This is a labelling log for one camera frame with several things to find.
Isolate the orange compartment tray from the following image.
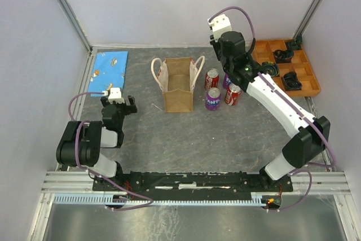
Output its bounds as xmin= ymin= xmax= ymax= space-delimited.
xmin=252 ymin=39 xmax=321 ymax=97

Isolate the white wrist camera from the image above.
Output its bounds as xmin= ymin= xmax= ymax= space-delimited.
xmin=103 ymin=87 xmax=125 ymax=104
xmin=208 ymin=14 xmax=232 ymax=42

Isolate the burlap canvas bag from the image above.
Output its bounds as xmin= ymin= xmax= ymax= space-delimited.
xmin=151 ymin=56 xmax=205 ymax=113

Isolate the dark rolled sock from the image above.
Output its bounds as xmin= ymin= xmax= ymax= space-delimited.
xmin=273 ymin=50 xmax=294 ymax=64

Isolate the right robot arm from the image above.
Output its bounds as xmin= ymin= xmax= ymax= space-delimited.
xmin=210 ymin=30 xmax=331 ymax=191

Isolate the blue yellow rolled sock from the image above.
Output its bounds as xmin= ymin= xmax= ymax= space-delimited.
xmin=261 ymin=62 xmax=280 ymax=77

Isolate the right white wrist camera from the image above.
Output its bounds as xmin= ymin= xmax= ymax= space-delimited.
xmin=208 ymin=14 xmax=232 ymax=42

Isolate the red Coca-Cola can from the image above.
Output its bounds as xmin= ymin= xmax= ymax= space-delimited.
xmin=204 ymin=68 xmax=219 ymax=91
xmin=224 ymin=83 xmax=242 ymax=106

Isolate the teal rolled sock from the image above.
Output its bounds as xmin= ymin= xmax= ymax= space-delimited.
xmin=285 ymin=34 xmax=303 ymax=51

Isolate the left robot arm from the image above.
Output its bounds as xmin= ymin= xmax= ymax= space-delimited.
xmin=56 ymin=95 xmax=138 ymax=190

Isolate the light blue cable duct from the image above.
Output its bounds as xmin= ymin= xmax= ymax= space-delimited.
xmin=52 ymin=194 xmax=268 ymax=205

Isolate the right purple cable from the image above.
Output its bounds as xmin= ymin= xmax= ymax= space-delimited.
xmin=210 ymin=6 xmax=336 ymax=212

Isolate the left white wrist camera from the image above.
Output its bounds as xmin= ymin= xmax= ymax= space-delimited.
xmin=103 ymin=87 xmax=125 ymax=104

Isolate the purple Fanta can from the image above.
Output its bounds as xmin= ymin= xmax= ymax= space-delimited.
xmin=222 ymin=74 xmax=232 ymax=90
xmin=205 ymin=87 xmax=221 ymax=111

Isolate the black rolled sock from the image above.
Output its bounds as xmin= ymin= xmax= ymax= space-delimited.
xmin=282 ymin=72 xmax=302 ymax=91

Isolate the blue patterned cloth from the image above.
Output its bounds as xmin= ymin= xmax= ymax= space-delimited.
xmin=87 ymin=51 xmax=129 ymax=97

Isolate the aluminium frame rail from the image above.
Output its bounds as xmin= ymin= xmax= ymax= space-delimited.
xmin=41 ymin=172 xmax=351 ymax=195

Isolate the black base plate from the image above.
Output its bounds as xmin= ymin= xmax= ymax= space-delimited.
xmin=111 ymin=172 xmax=293 ymax=201

